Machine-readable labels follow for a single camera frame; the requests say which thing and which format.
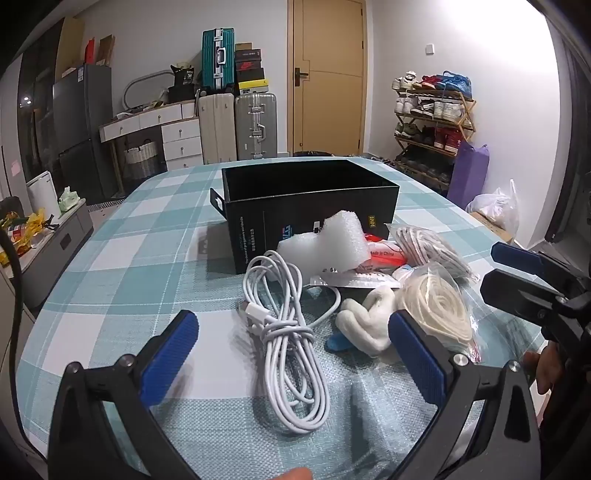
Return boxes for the white foam piece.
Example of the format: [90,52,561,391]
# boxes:
[276,210,372,273]

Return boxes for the wooden shoe rack with shoes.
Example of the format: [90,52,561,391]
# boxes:
[392,70,474,185]

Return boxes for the beige suitcase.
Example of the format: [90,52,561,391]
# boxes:
[198,92,236,165]

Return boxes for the black cardboard box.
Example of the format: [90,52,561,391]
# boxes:
[210,157,400,275]

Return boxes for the green tissue pack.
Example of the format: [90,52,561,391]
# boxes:
[58,186,88,213]

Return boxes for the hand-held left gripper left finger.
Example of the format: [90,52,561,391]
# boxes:
[48,310,200,480]

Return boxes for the silver foil packet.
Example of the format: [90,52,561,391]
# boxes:
[309,270,402,291]

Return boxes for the yellow flowers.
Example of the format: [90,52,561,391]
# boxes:
[0,208,56,266]

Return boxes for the white knotted cloth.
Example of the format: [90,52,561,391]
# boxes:
[325,285,402,357]

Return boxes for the bagged cream rope coil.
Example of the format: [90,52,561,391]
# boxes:
[392,263,483,365]

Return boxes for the teal suitcase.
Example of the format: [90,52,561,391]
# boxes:
[201,28,237,92]

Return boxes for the grey and white basket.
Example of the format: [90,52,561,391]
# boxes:
[124,138,158,180]

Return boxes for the yellow and black shoebox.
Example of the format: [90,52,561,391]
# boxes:
[236,78,269,96]

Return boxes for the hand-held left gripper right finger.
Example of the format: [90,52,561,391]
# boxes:
[388,309,541,480]

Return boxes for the black cable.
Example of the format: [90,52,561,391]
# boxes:
[0,228,24,416]

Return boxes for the black printed bag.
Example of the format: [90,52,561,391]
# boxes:
[167,65,200,103]

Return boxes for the red and white packet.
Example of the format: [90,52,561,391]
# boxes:
[355,233,409,278]

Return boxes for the white desk with drawers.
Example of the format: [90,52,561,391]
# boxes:
[99,100,204,195]

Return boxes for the oval mirror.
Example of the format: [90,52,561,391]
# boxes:
[122,70,172,112]

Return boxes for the grey cabinet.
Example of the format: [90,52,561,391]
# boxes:
[0,198,95,315]

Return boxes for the white plastic bag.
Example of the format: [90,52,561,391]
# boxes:
[466,179,520,238]

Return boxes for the bagged grey white rope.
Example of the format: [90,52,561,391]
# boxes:
[385,224,481,282]

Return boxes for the white bin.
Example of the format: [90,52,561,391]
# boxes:
[25,171,62,220]

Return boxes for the printed cardboard box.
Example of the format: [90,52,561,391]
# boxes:
[468,210,514,245]

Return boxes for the black and red shoebox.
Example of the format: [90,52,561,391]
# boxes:
[235,50,263,72]

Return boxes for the grey refrigerator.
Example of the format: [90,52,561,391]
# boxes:
[52,64,118,201]

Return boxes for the person's right hand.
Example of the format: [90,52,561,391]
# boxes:
[523,345,563,396]

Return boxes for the person's left hand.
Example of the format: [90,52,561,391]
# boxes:
[270,467,315,480]

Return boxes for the small brown cardboard box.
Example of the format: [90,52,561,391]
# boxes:
[98,34,115,68]

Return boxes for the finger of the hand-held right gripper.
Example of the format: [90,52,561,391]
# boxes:
[491,241,555,278]
[480,269,563,326]

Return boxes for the purple rolled mat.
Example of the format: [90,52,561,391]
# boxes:
[447,141,491,210]

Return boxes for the white charging cable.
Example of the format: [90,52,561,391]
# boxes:
[240,249,342,435]

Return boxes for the silver suitcase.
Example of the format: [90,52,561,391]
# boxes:
[235,92,278,161]

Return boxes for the large flat cardboard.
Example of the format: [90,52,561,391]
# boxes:
[55,16,88,79]

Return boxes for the tan wooden door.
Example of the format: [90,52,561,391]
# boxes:
[287,0,368,158]

